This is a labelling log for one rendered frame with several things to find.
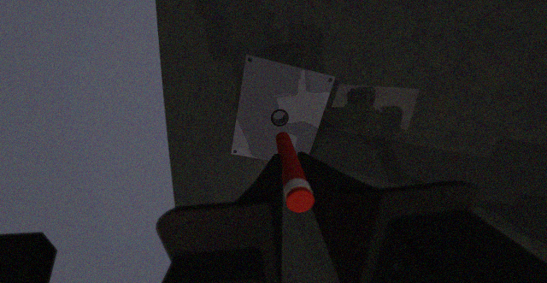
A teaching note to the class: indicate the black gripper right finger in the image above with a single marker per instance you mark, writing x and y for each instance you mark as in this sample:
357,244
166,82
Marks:
353,215

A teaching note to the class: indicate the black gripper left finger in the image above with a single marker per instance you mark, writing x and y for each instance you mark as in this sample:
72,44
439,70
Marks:
252,221

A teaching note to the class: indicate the red peg with white band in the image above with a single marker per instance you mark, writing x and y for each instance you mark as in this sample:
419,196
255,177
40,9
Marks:
298,194

